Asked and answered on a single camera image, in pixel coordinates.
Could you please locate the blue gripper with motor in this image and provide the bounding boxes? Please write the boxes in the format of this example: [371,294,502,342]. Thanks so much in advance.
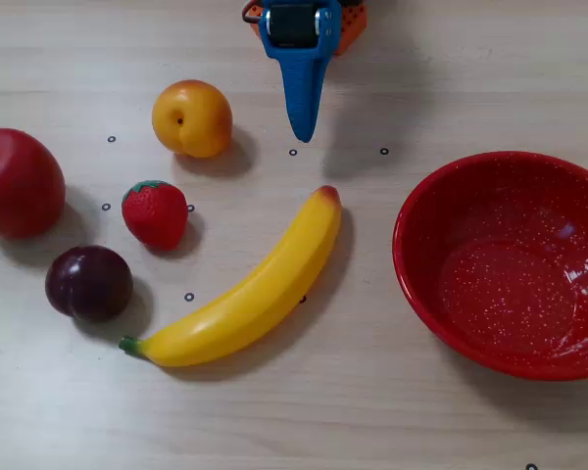
[261,0,343,144]

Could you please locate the yellow orange toy peach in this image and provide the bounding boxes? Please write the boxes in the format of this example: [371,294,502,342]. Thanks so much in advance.
[151,79,234,160]

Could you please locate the red speckled enamel bowl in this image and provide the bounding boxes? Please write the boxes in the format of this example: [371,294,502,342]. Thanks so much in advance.
[392,151,588,382]

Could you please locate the red toy strawberry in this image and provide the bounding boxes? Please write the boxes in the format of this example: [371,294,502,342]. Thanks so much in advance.
[121,179,189,252]

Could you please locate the yellow toy banana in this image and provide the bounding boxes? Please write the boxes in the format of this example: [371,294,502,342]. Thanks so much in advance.
[118,184,343,368]

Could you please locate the dark purple toy plum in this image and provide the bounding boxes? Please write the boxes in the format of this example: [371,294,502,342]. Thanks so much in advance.
[44,245,134,323]

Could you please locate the red toy apple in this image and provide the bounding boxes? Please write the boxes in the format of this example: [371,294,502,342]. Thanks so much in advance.
[0,127,67,240]

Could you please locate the white red black servo cable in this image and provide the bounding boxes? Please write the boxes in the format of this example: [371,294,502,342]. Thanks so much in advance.
[241,1,265,25]

